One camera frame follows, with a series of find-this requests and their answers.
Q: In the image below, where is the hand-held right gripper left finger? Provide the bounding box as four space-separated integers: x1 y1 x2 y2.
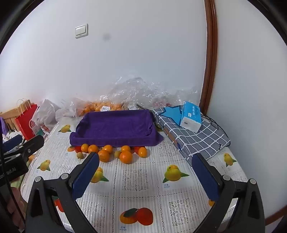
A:
25 152 100 233

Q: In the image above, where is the white plastic bag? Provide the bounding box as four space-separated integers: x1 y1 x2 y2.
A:
32 99 61 131

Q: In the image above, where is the crumpled clear plastic bag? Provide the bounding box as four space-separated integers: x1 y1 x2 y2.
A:
100 76 200 111

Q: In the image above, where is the person's left hand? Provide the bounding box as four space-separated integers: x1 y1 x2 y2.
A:
6 186 25 232

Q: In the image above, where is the purple towel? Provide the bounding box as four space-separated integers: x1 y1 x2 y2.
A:
69 109 164 148

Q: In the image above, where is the black cable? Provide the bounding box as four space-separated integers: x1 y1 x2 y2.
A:
199 112 231 150

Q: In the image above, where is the row of oranges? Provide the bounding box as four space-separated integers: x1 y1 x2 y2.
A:
81 143 149 164

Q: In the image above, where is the clear bag of oranges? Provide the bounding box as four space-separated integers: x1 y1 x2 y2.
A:
75 100 127 117

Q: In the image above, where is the brown paper bag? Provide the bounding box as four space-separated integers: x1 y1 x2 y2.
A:
0 107 23 132

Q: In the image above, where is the brown wooden door frame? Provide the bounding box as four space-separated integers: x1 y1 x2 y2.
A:
198 0 219 112

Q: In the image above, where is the empty clear plastic bag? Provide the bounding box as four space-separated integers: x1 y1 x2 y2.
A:
56 98 87 118

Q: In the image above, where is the white light switch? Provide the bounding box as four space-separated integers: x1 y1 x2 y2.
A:
75 23 88 39

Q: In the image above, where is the red paper bag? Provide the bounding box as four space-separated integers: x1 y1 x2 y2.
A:
15 99 40 141

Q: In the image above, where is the blue white tissue pack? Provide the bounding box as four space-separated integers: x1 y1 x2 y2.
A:
179 101 202 133

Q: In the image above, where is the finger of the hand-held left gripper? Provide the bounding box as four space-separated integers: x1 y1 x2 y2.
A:
3 134 23 153
21 135 45 162

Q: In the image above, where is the white lace tablecloth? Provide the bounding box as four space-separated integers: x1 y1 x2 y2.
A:
20 121 249 233

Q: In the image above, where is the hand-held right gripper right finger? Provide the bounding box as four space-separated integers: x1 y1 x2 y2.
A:
192 153 266 233

